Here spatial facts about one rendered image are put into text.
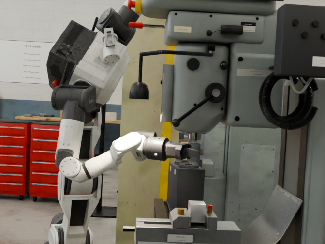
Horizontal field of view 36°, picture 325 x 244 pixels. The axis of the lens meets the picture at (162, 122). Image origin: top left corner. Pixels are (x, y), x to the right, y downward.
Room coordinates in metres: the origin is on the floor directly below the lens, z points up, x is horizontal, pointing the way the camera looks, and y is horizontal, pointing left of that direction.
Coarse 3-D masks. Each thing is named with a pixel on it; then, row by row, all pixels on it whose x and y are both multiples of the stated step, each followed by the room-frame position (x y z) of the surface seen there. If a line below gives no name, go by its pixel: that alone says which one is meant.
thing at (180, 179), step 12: (168, 168) 2.35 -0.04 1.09; (180, 168) 2.15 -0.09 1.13; (192, 168) 2.17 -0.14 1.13; (168, 180) 2.34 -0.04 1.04; (180, 180) 2.14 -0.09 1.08; (192, 180) 2.15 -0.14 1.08; (204, 180) 2.16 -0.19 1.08; (168, 192) 2.32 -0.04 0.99; (180, 192) 2.14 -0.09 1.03; (192, 192) 2.15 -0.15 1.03; (180, 204) 2.14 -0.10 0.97
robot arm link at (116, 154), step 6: (132, 132) 1.90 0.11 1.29; (120, 138) 1.90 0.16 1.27; (126, 138) 1.89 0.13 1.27; (132, 138) 1.88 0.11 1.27; (138, 138) 1.88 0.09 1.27; (114, 144) 1.89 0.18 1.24; (120, 144) 1.88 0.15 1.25; (126, 144) 1.87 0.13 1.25; (132, 144) 1.87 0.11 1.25; (138, 144) 1.88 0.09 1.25; (114, 150) 1.88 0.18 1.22; (120, 150) 1.87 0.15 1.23; (126, 150) 1.87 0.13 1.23; (114, 156) 1.88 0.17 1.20; (120, 156) 1.88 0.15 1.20; (114, 162) 1.89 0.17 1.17; (120, 162) 1.90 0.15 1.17
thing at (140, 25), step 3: (129, 24) 1.93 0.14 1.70; (132, 24) 1.93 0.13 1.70; (135, 24) 1.93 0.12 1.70; (138, 24) 1.93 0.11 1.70; (141, 24) 1.93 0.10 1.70; (144, 24) 1.94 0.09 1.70; (147, 24) 1.94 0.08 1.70; (150, 24) 1.94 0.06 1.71; (129, 27) 1.94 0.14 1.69; (132, 27) 1.93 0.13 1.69; (135, 27) 1.93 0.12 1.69; (138, 27) 1.93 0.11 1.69; (141, 27) 1.93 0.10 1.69; (147, 27) 1.94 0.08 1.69; (150, 27) 1.94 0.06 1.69; (153, 27) 1.94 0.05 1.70; (156, 27) 1.94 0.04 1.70; (159, 27) 1.94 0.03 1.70; (162, 27) 1.94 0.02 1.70
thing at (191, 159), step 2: (188, 146) 1.84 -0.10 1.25; (190, 146) 1.83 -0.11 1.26; (192, 146) 1.83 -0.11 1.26; (194, 146) 1.83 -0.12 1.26; (196, 146) 1.83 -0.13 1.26; (198, 146) 1.83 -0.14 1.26; (200, 146) 1.85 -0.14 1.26; (190, 148) 1.83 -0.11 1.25; (192, 148) 1.83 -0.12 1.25; (194, 148) 1.83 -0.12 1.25; (196, 148) 1.83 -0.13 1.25; (198, 148) 1.83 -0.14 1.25; (198, 150) 1.83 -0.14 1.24; (188, 158) 1.84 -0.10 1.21; (190, 158) 1.83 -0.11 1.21; (192, 158) 1.83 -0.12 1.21; (194, 158) 1.83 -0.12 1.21; (196, 158) 1.83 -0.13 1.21; (198, 158) 1.84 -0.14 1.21; (188, 160) 1.84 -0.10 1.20; (190, 160) 1.83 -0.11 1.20; (192, 160) 1.83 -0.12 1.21; (194, 160) 1.83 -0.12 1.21; (196, 160) 1.83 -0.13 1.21; (198, 160) 1.84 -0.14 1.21
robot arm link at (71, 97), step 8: (64, 88) 1.99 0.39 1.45; (72, 88) 1.99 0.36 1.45; (56, 96) 1.96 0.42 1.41; (64, 96) 1.96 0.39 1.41; (72, 96) 1.95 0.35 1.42; (80, 96) 1.94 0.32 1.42; (56, 104) 1.97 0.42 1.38; (64, 104) 1.96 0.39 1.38; (72, 104) 1.94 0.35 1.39; (80, 104) 1.94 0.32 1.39; (64, 112) 1.94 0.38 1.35; (72, 112) 1.93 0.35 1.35; (80, 112) 1.94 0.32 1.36; (80, 120) 1.94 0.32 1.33
